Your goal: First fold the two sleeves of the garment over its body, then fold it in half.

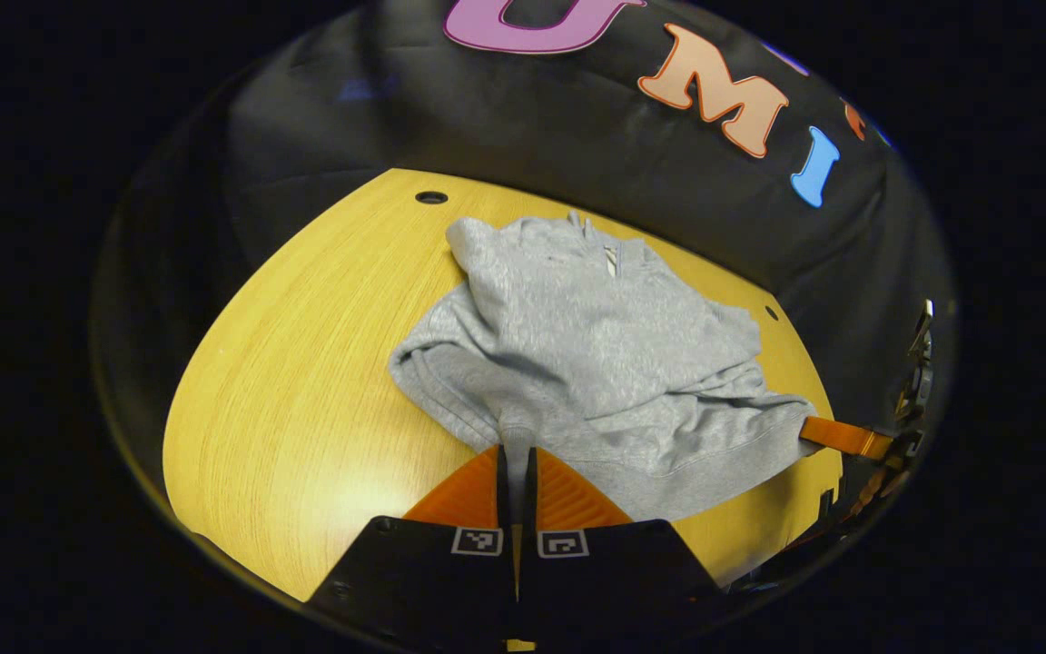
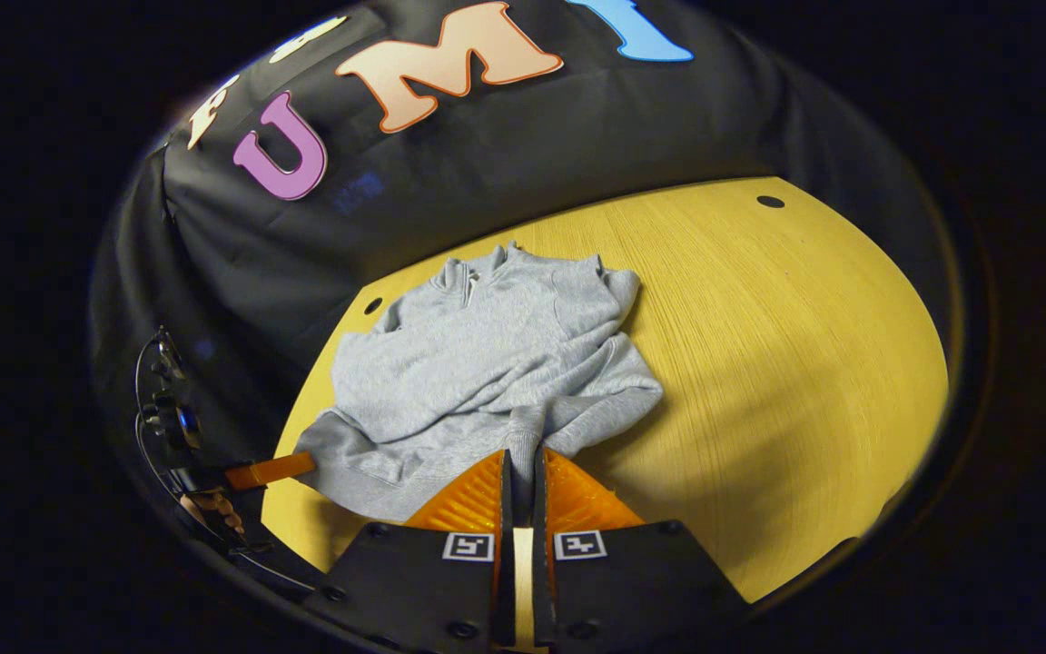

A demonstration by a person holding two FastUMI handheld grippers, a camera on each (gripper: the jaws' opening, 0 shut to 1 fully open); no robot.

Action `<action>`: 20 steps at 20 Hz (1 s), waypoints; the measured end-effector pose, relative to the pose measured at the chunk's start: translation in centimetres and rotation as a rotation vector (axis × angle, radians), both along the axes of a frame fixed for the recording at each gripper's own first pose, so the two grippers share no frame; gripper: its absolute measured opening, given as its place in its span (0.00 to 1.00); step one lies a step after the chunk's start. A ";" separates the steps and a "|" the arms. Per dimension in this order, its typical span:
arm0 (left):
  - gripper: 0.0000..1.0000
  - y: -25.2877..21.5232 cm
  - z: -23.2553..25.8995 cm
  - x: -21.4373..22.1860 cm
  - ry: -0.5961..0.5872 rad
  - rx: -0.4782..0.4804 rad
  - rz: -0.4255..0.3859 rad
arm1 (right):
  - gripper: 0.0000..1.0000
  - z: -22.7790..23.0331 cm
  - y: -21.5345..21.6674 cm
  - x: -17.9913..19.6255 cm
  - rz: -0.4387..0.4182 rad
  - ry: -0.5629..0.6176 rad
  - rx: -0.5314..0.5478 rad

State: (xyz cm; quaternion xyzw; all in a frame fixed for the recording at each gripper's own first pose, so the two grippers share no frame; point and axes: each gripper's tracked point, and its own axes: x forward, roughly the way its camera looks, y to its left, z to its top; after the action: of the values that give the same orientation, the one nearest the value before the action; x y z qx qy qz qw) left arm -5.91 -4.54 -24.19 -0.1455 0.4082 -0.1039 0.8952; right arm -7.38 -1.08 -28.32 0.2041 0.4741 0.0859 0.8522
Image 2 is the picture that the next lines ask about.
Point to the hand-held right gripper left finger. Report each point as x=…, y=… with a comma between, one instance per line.
x=414, y=590

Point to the round black table grommet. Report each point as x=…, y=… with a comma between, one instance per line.
x=770, y=202
x=373, y=305

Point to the black backdrop cloth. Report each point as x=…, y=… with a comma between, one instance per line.
x=523, y=145

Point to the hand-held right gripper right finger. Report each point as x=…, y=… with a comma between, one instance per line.
x=641, y=590

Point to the grey zip-neck sweatshirt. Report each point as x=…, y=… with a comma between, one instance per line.
x=487, y=363

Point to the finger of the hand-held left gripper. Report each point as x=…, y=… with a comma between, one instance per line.
x=269, y=470

